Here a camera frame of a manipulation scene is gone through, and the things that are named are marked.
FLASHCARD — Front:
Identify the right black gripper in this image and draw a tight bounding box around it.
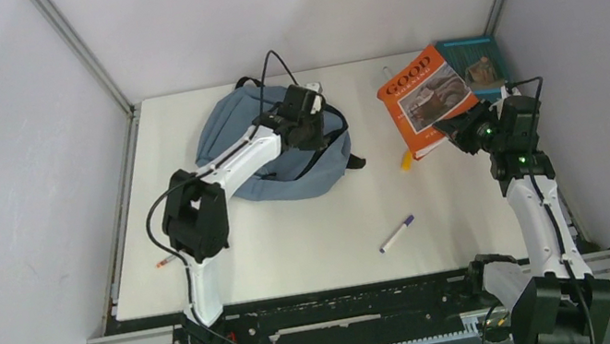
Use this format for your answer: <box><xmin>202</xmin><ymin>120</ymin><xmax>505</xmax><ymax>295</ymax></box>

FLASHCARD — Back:
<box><xmin>429</xmin><ymin>95</ymin><xmax>508</xmax><ymax>162</ymax></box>

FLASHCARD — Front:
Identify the blue-grey student backpack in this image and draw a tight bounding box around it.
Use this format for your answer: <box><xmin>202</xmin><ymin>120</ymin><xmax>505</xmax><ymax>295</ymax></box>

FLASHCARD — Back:
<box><xmin>195</xmin><ymin>77</ymin><xmax>366</xmax><ymax>202</ymax></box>

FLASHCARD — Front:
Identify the teal Humor book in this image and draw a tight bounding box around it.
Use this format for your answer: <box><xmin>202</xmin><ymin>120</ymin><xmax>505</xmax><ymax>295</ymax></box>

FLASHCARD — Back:
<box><xmin>435</xmin><ymin>36</ymin><xmax>510</xmax><ymax>102</ymax></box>

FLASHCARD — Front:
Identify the orange Good Morning book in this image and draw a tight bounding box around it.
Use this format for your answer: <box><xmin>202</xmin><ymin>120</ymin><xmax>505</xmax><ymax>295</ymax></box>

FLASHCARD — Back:
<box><xmin>377</xmin><ymin>45</ymin><xmax>479</xmax><ymax>160</ymax></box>

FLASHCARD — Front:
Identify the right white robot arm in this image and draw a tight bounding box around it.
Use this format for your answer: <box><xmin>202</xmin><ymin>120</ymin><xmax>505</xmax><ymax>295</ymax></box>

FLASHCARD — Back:
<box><xmin>435</xmin><ymin>95</ymin><xmax>610</xmax><ymax>344</ymax></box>

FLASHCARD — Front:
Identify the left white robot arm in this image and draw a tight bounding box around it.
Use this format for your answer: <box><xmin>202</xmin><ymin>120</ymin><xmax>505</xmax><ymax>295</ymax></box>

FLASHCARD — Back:
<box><xmin>157</xmin><ymin>82</ymin><xmax>326</xmax><ymax>344</ymax></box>

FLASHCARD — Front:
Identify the yellow highlighter cap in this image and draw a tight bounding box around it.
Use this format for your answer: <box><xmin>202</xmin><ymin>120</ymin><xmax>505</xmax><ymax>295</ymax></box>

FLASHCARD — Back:
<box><xmin>401</xmin><ymin>151</ymin><xmax>413</xmax><ymax>172</ymax></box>

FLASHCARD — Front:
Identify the white marker purple cap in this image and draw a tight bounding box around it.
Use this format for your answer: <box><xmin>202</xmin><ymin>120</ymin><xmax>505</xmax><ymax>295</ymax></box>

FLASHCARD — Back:
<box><xmin>377</xmin><ymin>214</ymin><xmax>415</xmax><ymax>255</ymax></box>

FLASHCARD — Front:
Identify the red pen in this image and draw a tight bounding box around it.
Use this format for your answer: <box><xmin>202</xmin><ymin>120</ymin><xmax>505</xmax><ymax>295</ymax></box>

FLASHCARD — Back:
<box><xmin>155</xmin><ymin>255</ymin><xmax>178</xmax><ymax>268</ymax></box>

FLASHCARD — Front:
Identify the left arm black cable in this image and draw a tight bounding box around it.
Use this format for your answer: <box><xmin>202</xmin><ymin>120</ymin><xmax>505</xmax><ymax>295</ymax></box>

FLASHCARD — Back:
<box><xmin>248</xmin><ymin>46</ymin><xmax>305</xmax><ymax>121</ymax></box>

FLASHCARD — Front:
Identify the black mounting rail base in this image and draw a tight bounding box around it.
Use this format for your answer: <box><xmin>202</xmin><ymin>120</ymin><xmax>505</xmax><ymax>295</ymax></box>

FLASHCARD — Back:
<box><xmin>169</xmin><ymin>268</ymin><xmax>496</xmax><ymax>344</ymax></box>

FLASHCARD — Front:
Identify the left aluminium corner post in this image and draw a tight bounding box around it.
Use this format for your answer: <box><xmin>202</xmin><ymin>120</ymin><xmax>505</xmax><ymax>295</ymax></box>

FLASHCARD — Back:
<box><xmin>27</xmin><ymin>0</ymin><xmax>138</xmax><ymax>128</ymax></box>

